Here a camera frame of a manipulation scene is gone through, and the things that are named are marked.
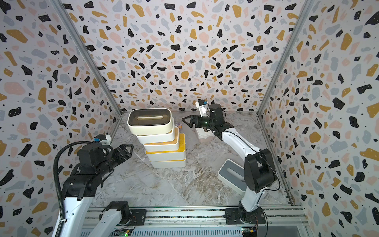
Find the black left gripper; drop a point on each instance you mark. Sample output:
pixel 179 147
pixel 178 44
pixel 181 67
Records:
pixel 117 153

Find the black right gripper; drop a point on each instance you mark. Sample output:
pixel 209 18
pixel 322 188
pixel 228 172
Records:
pixel 198 121

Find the white pink tissue box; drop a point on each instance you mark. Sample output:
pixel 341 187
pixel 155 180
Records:
pixel 204 135

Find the light bamboo lid tissue box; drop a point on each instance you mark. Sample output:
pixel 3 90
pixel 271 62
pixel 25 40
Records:
pixel 164 146

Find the dark brown lid tissue box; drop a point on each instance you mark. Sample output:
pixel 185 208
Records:
pixel 152 121

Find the yellow lid tissue box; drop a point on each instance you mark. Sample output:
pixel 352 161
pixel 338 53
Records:
pixel 169 164
pixel 167 156

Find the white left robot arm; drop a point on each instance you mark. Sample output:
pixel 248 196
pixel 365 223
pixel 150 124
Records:
pixel 75 195

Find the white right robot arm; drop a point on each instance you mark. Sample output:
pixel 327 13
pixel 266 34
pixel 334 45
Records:
pixel 258 171

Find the grey lid tissue box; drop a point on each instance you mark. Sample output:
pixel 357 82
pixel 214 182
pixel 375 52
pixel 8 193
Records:
pixel 232 175

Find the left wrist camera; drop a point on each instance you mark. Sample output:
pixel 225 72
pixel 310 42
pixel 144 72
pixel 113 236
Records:
pixel 104 139

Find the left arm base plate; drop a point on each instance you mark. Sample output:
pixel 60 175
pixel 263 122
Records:
pixel 133 217

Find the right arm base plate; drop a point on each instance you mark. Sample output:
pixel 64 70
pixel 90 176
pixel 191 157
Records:
pixel 237 216

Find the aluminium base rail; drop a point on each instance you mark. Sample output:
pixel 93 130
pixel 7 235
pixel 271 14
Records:
pixel 209 221

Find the right corner aluminium post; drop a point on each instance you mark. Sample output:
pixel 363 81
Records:
pixel 287 51

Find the corner aluminium post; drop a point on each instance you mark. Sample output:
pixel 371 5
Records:
pixel 59 8
pixel 287 51

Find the left corner aluminium post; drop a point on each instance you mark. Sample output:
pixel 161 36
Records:
pixel 59 8

